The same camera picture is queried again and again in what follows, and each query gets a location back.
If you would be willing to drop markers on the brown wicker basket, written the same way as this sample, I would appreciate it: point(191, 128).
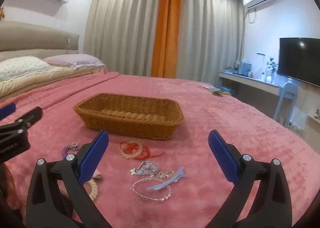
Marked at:
point(125, 125)

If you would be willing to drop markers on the white desk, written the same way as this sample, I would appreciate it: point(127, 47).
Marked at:
point(247, 82)

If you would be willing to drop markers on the beige padded headboard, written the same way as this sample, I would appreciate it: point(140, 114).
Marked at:
point(32, 39)

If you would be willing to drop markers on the orange curtain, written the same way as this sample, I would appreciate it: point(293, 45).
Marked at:
point(166, 30)

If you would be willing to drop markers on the black television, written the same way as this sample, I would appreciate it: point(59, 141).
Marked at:
point(298, 59)

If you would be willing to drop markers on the white floral pillow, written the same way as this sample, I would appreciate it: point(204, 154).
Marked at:
point(20, 66)

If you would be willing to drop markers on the silver rhinestone hair clip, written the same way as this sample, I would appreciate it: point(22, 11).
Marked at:
point(145, 166)

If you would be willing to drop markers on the light blue plastic chair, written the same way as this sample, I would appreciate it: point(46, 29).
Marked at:
point(286, 100)

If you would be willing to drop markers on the beige folded quilt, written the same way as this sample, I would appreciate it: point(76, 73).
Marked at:
point(37, 79)

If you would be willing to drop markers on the light blue hair clip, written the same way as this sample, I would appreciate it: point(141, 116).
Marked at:
point(162, 183)

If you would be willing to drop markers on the purple pillow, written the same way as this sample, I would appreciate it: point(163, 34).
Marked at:
point(75, 60)

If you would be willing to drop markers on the colourful booklet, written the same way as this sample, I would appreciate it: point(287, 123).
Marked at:
point(212, 88)

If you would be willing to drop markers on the pink fleece blanket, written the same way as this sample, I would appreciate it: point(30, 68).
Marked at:
point(225, 123)

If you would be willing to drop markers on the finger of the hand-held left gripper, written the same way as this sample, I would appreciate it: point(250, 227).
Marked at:
point(6, 111)
point(31, 115)

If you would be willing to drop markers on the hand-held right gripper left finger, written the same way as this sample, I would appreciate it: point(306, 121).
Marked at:
point(93, 158)

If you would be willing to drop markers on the white desk lamp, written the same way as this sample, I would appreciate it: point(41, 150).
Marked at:
point(262, 65)

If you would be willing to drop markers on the vase with flowers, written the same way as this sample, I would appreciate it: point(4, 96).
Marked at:
point(271, 68)

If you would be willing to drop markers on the beige curtain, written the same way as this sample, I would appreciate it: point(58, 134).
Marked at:
point(210, 35)
point(120, 25)

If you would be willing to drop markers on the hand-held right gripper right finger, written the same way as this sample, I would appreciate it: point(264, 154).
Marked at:
point(222, 155)

